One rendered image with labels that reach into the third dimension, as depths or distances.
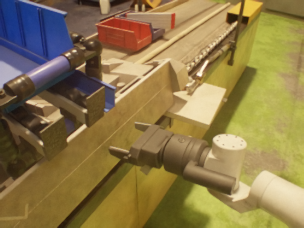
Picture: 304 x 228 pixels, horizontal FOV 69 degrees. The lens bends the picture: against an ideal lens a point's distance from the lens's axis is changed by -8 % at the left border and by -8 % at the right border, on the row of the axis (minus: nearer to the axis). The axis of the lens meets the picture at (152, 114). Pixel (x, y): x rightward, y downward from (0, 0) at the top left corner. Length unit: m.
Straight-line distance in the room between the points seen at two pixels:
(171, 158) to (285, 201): 0.23
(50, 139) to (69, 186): 0.31
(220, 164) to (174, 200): 1.22
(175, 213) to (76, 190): 1.01
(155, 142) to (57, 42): 0.29
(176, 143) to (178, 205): 1.18
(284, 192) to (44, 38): 0.51
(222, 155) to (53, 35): 0.38
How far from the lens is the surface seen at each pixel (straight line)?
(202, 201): 1.70
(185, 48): 1.72
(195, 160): 0.48
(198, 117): 1.00
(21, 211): 0.61
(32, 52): 0.57
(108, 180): 0.82
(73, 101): 0.46
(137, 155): 0.53
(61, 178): 0.65
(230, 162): 0.46
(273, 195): 0.43
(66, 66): 0.41
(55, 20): 0.47
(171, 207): 1.64
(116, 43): 1.69
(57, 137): 0.39
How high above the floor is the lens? 1.42
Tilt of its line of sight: 39 degrees down
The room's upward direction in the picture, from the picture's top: 1 degrees clockwise
